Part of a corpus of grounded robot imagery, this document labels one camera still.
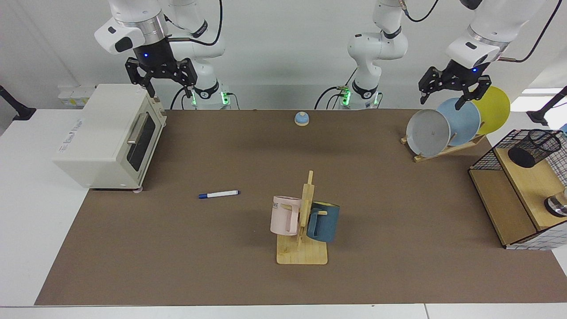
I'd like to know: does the blue and white marker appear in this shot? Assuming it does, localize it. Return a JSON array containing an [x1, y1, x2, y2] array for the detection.
[[198, 190, 240, 199]]

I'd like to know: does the black mesh pen holder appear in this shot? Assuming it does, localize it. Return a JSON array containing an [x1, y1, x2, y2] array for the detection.
[[508, 129, 563, 168]]

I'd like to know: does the light blue plate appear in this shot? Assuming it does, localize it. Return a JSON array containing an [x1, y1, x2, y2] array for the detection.
[[436, 97, 482, 147]]

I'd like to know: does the yellow plate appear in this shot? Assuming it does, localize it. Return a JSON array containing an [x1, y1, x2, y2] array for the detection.
[[465, 86, 511, 136]]

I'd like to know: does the grey plate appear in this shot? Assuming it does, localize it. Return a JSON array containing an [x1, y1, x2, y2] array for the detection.
[[406, 109, 451, 158]]

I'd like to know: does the wooden plate rack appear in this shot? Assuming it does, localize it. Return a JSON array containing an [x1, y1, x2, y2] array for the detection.
[[400, 122, 487, 163]]

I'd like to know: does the pale toaster oven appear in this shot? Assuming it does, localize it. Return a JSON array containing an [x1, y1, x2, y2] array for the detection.
[[52, 83, 168, 194]]

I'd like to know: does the round metal glass lid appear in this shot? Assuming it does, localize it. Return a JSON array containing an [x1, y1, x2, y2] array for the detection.
[[544, 188, 567, 218]]

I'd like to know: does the pink mug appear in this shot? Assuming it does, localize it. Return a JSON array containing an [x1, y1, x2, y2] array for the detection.
[[270, 195, 302, 236]]

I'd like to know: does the dark blue mug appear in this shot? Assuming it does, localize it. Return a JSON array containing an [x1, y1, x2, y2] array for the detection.
[[306, 201, 341, 243]]

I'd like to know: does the brown table cloth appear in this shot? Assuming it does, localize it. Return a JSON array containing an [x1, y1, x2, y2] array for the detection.
[[35, 109, 567, 306]]

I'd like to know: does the wooden cup stand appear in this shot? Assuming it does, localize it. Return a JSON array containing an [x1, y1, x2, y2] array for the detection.
[[276, 170, 329, 265]]

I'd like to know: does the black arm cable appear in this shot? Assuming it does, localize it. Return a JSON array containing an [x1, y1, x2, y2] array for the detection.
[[399, 0, 564, 62], [166, 0, 223, 47]]

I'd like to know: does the white wall socket strip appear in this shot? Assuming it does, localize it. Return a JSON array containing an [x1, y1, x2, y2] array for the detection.
[[58, 86, 97, 108]]

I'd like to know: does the black camera stand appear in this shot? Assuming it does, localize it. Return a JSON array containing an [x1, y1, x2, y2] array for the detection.
[[0, 84, 37, 121], [526, 86, 567, 126]]

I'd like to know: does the wire basket with wooden floor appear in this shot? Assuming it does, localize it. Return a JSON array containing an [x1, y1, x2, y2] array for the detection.
[[468, 129, 567, 251]]

